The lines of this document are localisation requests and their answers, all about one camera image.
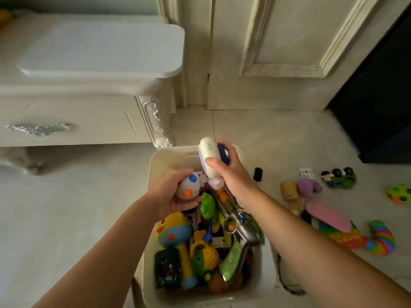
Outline green frog toy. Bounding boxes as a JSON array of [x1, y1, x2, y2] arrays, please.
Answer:
[[200, 192, 221, 233]]

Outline pink oval pop toy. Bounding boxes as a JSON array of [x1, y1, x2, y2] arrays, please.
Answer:
[[305, 200, 353, 234]]

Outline white and blue toy device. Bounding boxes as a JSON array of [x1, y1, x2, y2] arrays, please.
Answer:
[[198, 137, 230, 180]]

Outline person's left hand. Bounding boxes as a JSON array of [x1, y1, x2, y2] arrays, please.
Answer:
[[148, 168, 203, 222]]

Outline green spotted toy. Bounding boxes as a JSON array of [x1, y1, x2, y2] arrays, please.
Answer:
[[387, 185, 411, 205]]

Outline white ornate cabinet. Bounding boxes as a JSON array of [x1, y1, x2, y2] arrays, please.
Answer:
[[0, 9, 186, 177]]

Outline white plastic storage bin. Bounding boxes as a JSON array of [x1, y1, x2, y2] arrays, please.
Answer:
[[132, 145, 277, 308]]

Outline yellow green watering can toy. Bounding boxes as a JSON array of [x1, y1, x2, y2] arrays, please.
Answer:
[[190, 240, 221, 282]]

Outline green silver toy blade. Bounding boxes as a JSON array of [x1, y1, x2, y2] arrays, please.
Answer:
[[218, 240, 250, 283]]

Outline person's right hand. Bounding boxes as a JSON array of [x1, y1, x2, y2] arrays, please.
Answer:
[[205, 141, 261, 211]]

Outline beige wooden toy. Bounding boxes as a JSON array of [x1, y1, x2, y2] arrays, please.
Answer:
[[280, 180, 301, 216]]

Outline orange toy ball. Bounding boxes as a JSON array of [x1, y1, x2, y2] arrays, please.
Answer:
[[208, 269, 229, 294]]

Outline white ball toy coloured dots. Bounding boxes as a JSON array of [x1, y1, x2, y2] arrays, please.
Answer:
[[175, 173, 203, 201]]

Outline yellow blue duck microphone toy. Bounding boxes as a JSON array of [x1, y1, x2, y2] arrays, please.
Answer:
[[155, 212, 200, 291]]

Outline silver ornate drawer handle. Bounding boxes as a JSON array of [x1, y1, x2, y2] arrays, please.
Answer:
[[5, 122, 71, 137]]

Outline silver toy gun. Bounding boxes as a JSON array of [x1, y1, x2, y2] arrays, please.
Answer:
[[210, 186, 261, 247]]

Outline person's right forearm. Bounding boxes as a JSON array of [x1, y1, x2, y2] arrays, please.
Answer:
[[239, 188, 411, 308]]

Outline green toy car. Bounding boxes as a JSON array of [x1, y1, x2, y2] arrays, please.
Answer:
[[321, 167, 358, 190]]

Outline cream panelled door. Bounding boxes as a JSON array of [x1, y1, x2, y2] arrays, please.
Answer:
[[207, 0, 411, 111]]

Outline rainbow curved fidget toy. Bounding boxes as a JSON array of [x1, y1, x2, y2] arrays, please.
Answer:
[[364, 220, 397, 256]]

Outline black cord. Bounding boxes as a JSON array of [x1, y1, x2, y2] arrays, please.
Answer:
[[275, 253, 306, 297]]

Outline dark furniture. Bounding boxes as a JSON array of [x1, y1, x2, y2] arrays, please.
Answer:
[[326, 3, 411, 164]]

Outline person's left forearm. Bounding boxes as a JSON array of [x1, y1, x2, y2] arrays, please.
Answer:
[[32, 192, 166, 308]]

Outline dark green toy phone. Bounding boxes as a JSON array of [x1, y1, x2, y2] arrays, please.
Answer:
[[154, 246, 182, 290]]

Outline purple soft toy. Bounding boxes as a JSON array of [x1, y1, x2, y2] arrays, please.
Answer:
[[296, 178, 323, 198]]

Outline rainbow pop fidget mat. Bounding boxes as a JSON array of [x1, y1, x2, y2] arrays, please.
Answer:
[[317, 221, 369, 251]]

